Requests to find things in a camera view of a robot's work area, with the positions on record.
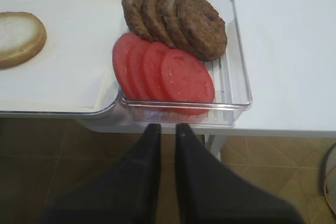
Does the round object on floor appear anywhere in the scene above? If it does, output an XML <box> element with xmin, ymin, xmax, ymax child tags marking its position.
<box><xmin>319</xmin><ymin>144</ymin><xmax>335</xmax><ymax>219</ymax></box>

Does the white table leg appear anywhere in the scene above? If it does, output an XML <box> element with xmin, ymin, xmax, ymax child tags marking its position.
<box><xmin>204</xmin><ymin>135</ymin><xmax>227</xmax><ymax>162</ymax></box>

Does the clear plastic patty container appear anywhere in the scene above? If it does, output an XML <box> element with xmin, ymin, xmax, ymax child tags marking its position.
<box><xmin>120</xmin><ymin>0</ymin><xmax>253</xmax><ymax>125</ymax></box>

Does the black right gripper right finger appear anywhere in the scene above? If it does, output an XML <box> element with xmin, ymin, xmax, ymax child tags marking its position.
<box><xmin>175</xmin><ymin>124</ymin><xmax>304</xmax><ymax>223</ymax></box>

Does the white parchment paper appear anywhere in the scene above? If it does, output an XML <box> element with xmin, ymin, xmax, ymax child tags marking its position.
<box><xmin>0</xmin><ymin>0</ymin><xmax>128</xmax><ymax>110</ymax></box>

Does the plain bun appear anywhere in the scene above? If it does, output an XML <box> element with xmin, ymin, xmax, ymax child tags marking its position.
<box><xmin>1</xmin><ymin>12</ymin><xmax>47</xmax><ymax>69</ymax></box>

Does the red tomato slice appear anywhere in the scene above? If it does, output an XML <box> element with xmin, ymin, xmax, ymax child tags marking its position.
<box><xmin>143</xmin><ymin>42</ymin><xmax>169</xmax><ymax>101</ymax></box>
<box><xmin>127</xmin><ymin>40</ymin><xmax>150</xmax><ymax>100</ymax></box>
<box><xmin>112</xmin><ymin>33</ymin><xmax>140</xmax><ymax>99</ymax></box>
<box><xmin>160</xmin><ymin>49</ymin><xmax>215</xmax><ymax>103</ymax></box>

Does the brown meat patty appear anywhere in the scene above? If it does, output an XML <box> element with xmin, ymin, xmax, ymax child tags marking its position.
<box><xmin>141</xmin><ymin>0</ymin><xmax>176</xmax><ymax>48</ymax></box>
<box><xmin>161</xmin><ymin>0</ymin><xmax>207</xmax><ymax>62</ymax></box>
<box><xmin>121</xmin><ymin>0</ymin><xmax>153</xmax><ymax>42</ymax></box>
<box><xmin>177</xmin><ymin>0</ymin><xmax>227</xmax><ymax>61</ymax></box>

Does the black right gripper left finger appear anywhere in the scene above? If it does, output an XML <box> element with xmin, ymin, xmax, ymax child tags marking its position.
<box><xmin>39</xmin><ymin>124</ymin><xmax>161</xmax><ymax>223</ymax></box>

